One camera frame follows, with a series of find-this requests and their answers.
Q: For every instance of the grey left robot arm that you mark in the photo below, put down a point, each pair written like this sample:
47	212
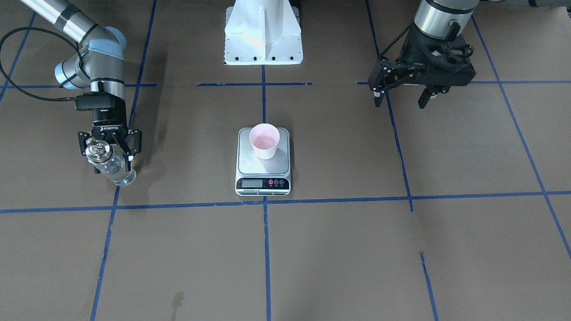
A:
433	16

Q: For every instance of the digital kitchen scale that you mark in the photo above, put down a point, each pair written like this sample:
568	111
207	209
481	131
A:
263	177

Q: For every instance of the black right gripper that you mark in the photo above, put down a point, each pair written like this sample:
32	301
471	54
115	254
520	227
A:
108	117

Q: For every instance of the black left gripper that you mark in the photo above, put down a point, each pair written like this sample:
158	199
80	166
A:
411	58

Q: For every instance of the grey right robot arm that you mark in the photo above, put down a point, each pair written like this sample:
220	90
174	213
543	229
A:
97	65

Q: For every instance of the clear glass sauce bottle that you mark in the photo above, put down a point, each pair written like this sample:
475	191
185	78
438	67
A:
113	164

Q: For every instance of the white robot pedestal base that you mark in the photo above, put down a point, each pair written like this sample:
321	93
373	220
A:
263	32

